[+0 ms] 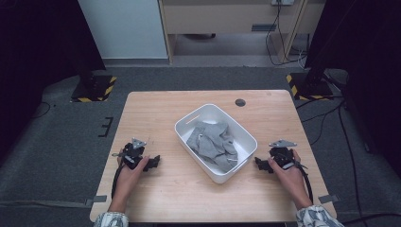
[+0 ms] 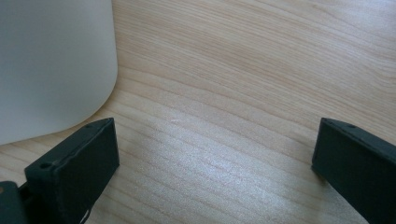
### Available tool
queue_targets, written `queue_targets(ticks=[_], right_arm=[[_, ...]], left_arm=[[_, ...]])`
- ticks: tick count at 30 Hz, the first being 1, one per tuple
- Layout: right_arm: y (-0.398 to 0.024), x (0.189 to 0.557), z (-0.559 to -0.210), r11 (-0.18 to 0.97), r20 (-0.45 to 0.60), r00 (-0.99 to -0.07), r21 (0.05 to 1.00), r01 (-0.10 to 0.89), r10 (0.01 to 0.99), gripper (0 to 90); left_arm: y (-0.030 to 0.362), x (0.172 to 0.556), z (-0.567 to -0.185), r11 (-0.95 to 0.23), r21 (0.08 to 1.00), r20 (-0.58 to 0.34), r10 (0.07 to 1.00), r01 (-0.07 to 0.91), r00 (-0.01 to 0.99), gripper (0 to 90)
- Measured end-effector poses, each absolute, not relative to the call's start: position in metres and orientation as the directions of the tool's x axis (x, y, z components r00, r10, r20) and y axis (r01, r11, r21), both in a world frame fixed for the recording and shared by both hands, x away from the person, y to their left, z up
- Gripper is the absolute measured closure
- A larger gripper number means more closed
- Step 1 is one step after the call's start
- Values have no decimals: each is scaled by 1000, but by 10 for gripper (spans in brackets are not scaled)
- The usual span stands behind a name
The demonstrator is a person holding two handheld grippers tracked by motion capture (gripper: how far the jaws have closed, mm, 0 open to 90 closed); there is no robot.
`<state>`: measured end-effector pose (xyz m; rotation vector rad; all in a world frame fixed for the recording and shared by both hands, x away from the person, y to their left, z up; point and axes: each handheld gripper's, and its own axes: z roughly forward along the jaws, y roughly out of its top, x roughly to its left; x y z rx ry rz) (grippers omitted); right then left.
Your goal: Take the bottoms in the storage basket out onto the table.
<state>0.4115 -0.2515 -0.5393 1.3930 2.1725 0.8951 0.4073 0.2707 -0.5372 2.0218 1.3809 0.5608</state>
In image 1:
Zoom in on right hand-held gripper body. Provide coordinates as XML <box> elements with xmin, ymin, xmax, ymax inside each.
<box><xmin>268</xmin><ymin>139</ymin><xmax>308</xmax><ymax>171</ymax></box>

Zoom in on dark curtain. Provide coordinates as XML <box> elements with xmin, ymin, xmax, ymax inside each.
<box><xmin>0</xmin><ymin>0</ymin><xmax>107</xmax><ymax>165</ymax></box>
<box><xmin>304</xmin><ymin>0</ymin><xmax>401</xmax><ymax>178</ymax></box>

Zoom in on grey desk drawer handle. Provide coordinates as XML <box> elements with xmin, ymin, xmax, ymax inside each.
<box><xmin>251</xmin><ymin>24</ymin><xmax>278</xmax><ymax>32</ymax></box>

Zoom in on round base under desk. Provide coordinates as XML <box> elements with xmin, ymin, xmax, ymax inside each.
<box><xmin>183</xmin><ymin>32</ymin><xmax>217</xmax><ymax>41</ymax></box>

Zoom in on person's right hand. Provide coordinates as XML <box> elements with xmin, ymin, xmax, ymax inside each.
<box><xmin>268</xmin><ymin>149</ymin><xmax>312</xmax><ymax>201</ymax></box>

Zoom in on right hand-held gripper cable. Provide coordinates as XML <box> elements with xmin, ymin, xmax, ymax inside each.
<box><xmin>294</xmin><ymin>159</ymin><xmax>315</xmax><ymax>204</ymax></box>

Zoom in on long black floor cable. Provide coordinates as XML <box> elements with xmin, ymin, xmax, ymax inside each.
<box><xmin>338</xmin><ymin>100</ymin><xmax>362</xmax><ymax>221</ymax></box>

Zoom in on grey floor cable cover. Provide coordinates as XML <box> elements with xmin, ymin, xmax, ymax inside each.
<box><xmin>0</xmin><ymin>200</ymin><xmax>93</xmax><ymax>209</ymax></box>

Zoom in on black yellow-striped stand base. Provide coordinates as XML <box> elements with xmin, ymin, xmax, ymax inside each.
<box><xmin>286</xmin><ymin>72</ymin><xmax>335</xmax><ymax>101</ymax></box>
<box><xmin>70</xmin><ymin>75</ymin><xmax>117</xmax><ymax>103</ymax></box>

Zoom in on white plastic basket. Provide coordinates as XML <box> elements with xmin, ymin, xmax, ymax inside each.
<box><xmin>174</xmin><ymin>103</ymin><xmax>258</xmax><ymax>184</ymax></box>

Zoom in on white cabinet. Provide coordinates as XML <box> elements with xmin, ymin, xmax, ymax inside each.
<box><xmin>78</xmin><ymin>0</ymin><xmax>168</xmax><ymax>60</ymax></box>

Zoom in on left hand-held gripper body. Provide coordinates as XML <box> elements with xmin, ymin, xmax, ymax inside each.
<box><xmin>112</xmin><ymin>137</ymin><xmax>149</xmax><ymax>171</ymax></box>

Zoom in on person's left hand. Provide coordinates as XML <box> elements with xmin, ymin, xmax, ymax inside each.
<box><xmin>114</xmin><ymin>155</ymin><xmax>151</xmax><ymax>201</ymax></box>

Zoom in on grey tape piece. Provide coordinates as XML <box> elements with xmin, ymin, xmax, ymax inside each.
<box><xmin>84</xmin><ymin>195</ymin><xmax>108</xmax><ymax>207</ymax></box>
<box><xmin>318</xmin><ymin>194</ymin><xmax>340</xmax><ymax>204</ymax></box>

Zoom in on beige wooden desk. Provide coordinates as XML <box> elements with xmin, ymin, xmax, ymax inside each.
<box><xmin>158</xmin><ymin>0</ymin><xmax>327</xmax><ymax>64</ymax></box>

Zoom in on black hanging desk cable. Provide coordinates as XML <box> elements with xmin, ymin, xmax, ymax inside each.
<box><xmin>265</xmin><ymin>0</ymin><xmax>308</xmax><ymax>67</ymax></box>

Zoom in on black floor bracket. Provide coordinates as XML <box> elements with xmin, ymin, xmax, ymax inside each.
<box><xmin>97</xmin><ymin>116</ymin><xmax>114</xmax><ymax>138</ymax></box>

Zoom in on grey shorts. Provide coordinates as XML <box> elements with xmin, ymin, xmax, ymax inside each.
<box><xmin>185</xmin><ymin>120</ymin><xmax>239</xmax><ymax>174</ymax></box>

